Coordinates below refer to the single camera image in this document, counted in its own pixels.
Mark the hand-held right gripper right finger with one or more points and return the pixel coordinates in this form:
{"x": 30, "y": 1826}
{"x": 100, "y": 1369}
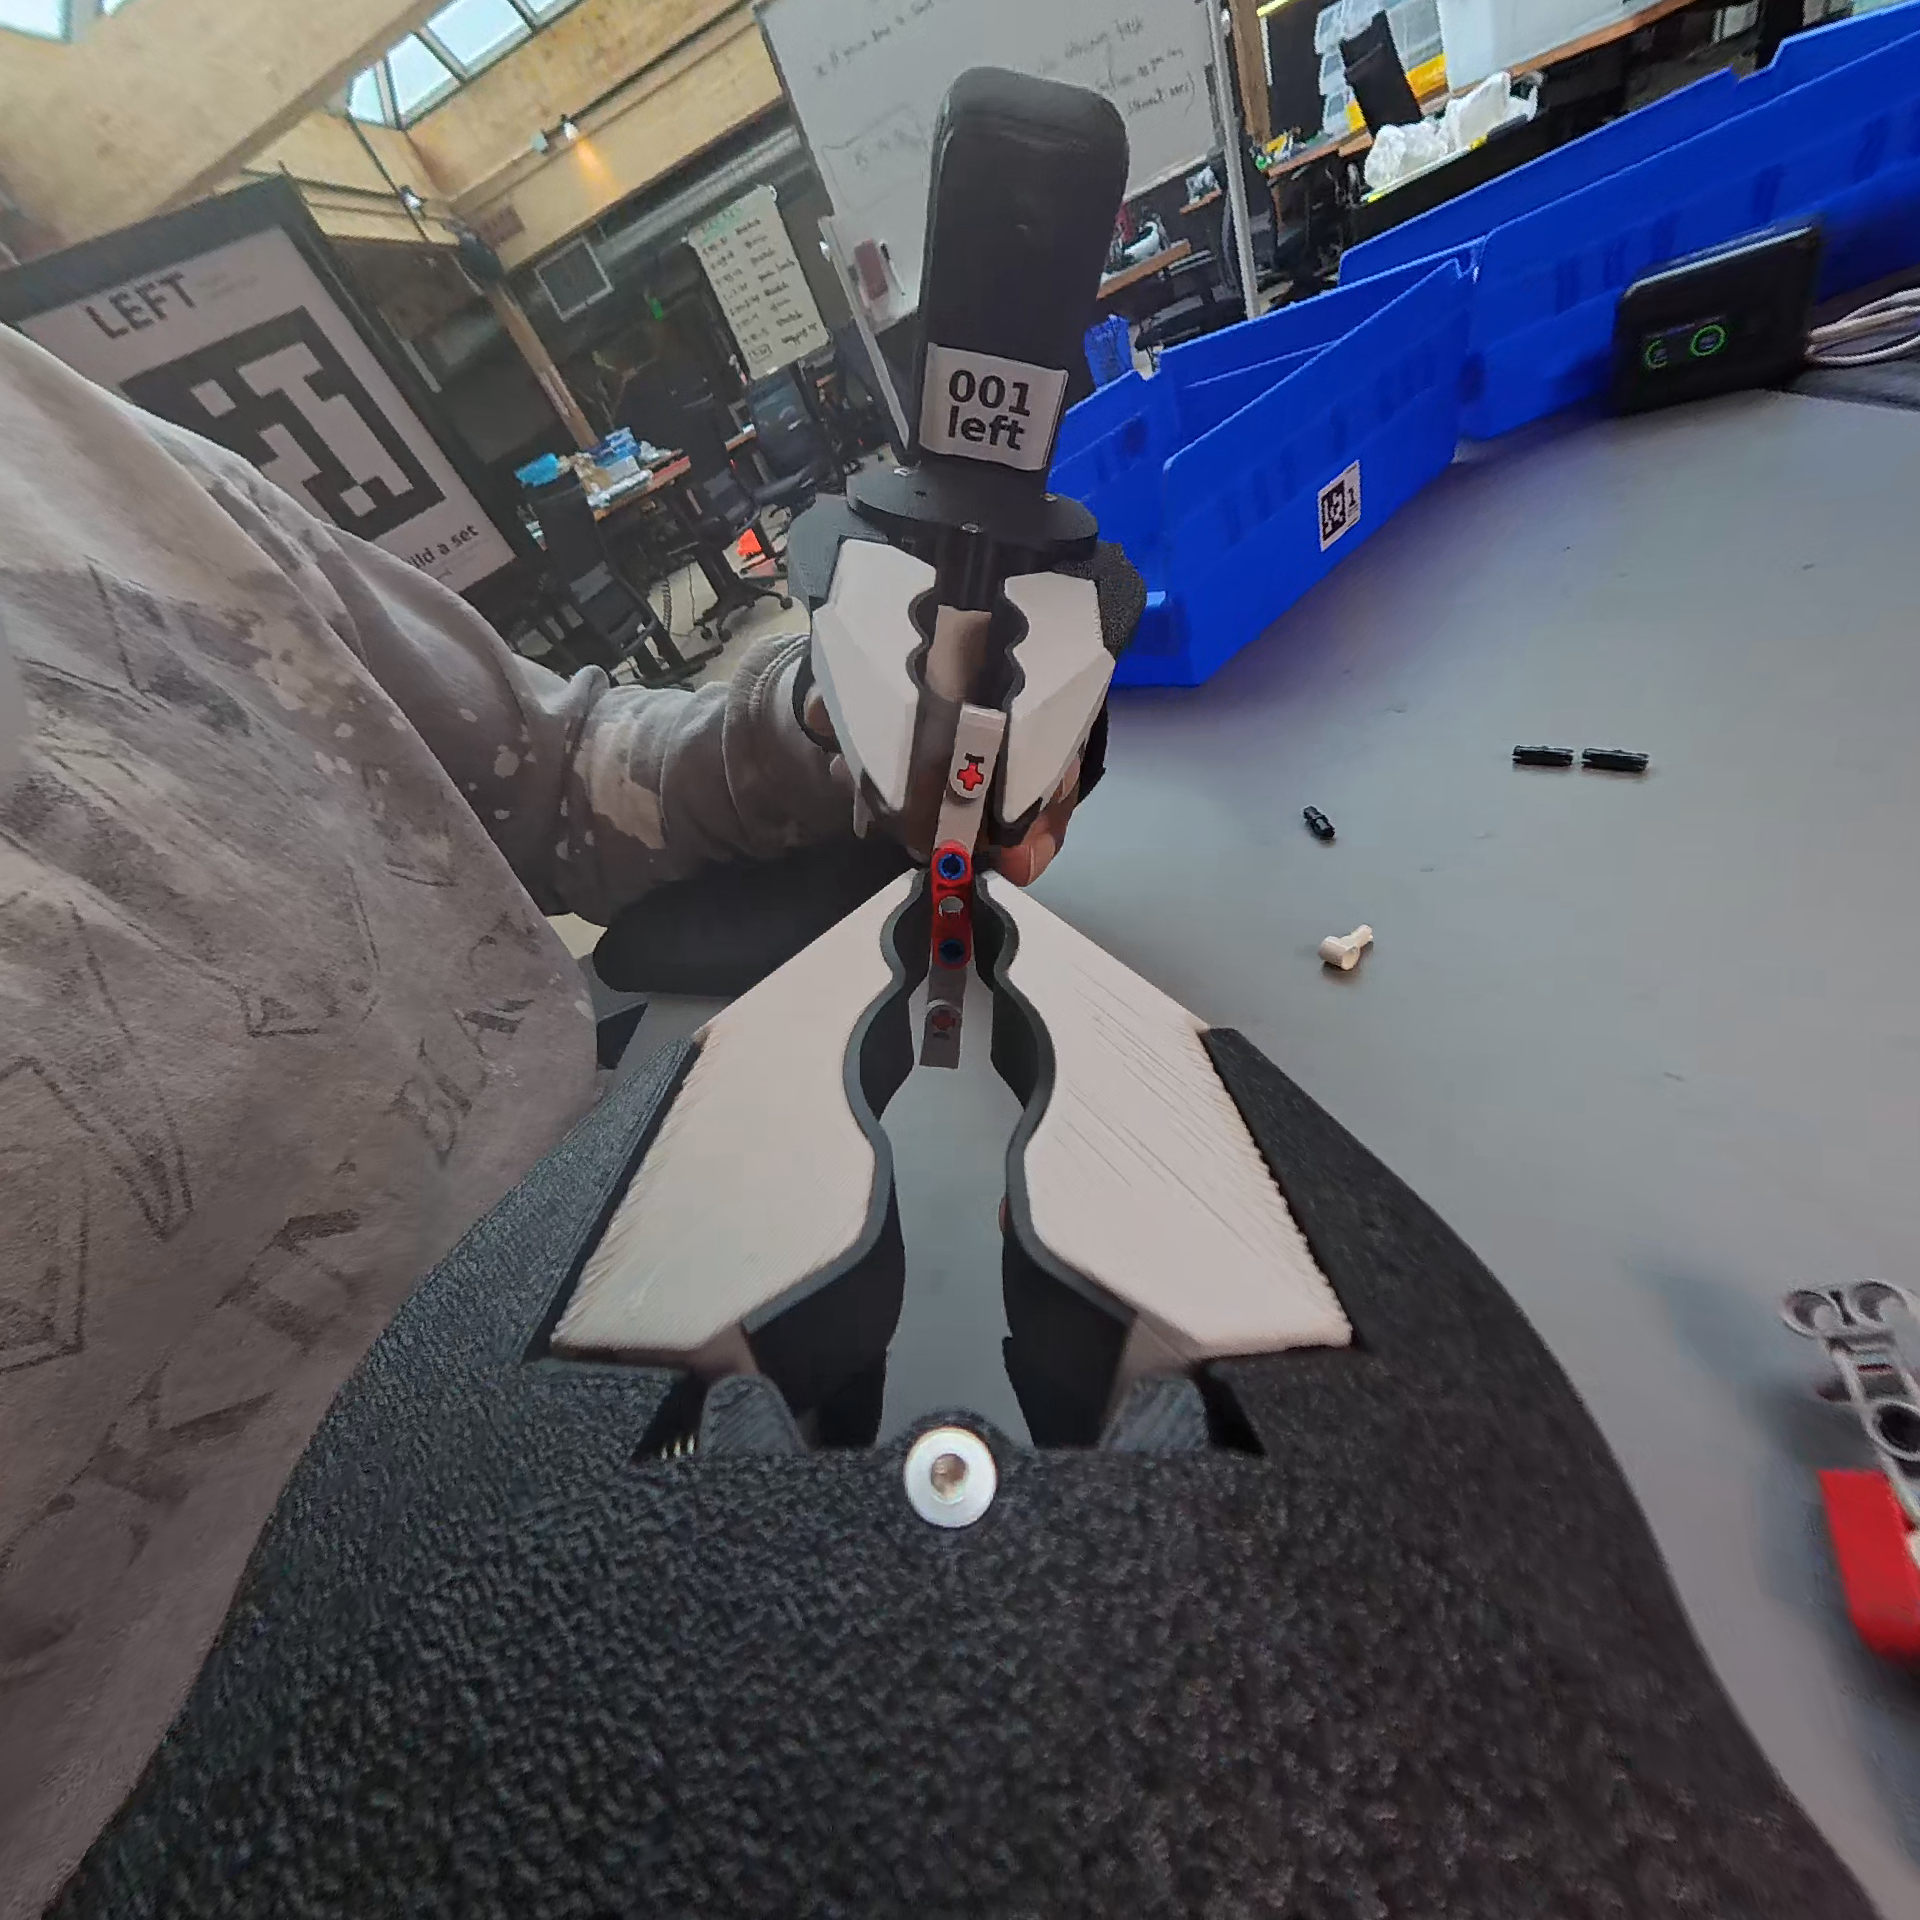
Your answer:
{"x": 1170, "y": 1171}

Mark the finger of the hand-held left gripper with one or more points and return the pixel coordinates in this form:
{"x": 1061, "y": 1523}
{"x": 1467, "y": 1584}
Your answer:
{"x": 868, "y": 661}
{"x": 1065, "y": 675}

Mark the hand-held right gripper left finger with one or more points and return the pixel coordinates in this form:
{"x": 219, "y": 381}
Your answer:
{"x": 733, "y": 1171}

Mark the grey red brick assembly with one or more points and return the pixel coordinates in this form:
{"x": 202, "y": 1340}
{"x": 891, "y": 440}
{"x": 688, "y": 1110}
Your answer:
{"x": 966, "y": 750}
{"x": 1868, "y": 1530}

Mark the grey desk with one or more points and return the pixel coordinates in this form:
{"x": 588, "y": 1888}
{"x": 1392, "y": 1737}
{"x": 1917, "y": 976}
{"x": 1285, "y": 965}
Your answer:
{"x": 1499, "y": 1049}

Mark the large whiteboard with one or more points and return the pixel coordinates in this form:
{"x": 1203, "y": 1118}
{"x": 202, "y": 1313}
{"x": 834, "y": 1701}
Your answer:
{"x": 868, "y": 120}

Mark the black wrist rest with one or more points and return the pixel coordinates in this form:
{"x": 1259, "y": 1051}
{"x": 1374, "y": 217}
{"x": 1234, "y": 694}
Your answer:
{"x": 721, "y": 937}

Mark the small written flip chart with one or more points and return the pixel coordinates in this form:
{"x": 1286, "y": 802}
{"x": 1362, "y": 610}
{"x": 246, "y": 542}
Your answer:
{"x": 757, "y": 283}

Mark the small white peg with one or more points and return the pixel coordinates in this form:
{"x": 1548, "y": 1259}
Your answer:
{"x": 1347, "y": 947}

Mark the black office chair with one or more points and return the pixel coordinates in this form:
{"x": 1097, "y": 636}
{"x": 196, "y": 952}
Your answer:
{"x": 600, "y": 570}

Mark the white plastic bag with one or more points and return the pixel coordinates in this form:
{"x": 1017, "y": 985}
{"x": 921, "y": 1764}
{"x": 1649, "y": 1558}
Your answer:
{"x": 1440, "y": 134}

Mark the person's grey patterned sweatshirt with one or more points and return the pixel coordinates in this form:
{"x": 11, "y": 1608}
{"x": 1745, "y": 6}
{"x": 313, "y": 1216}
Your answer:
{"x": 225, "y": 900}

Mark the black white marker sign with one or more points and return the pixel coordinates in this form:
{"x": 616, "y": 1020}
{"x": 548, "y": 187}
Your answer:
{"x": 299, "y": 388}

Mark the black power bank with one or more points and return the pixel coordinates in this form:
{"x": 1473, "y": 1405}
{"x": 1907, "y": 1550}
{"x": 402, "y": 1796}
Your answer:
{"x": 1709, "y": 322}

